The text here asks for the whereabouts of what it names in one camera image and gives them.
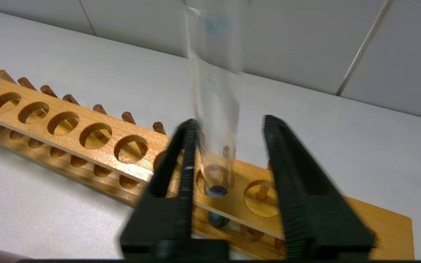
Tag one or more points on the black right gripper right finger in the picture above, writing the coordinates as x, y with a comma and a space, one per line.
313, 219

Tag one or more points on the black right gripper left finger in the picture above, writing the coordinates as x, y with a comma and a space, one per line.
166, 219

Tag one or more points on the test tube with blue pigment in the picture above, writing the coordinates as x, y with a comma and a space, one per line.
216, 109

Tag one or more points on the wooden test tube rack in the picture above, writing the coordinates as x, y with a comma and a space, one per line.
378, 226

